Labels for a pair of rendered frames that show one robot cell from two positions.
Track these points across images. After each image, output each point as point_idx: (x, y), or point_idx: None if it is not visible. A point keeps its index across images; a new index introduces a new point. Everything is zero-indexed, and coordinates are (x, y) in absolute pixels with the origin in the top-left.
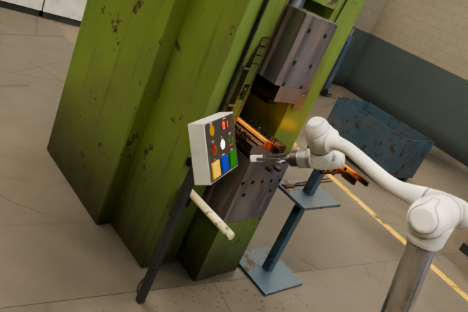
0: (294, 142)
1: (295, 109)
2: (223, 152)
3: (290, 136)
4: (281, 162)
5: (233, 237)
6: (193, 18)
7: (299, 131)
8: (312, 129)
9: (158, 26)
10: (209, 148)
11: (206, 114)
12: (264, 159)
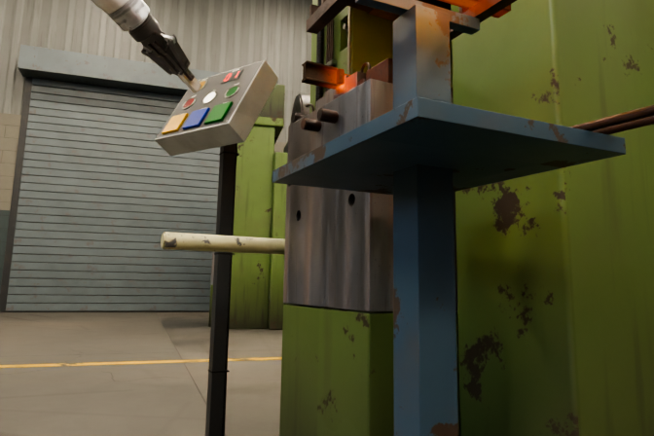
0: (548, 48)
1: None
2: (205, 106)
3: (515, 40)
4: (151, 50)
5: (163, 241)
6: None
7: (542, 2)
8: None
9: None
10: (183, 103)
11: (310, 101)
12: (168, 68)
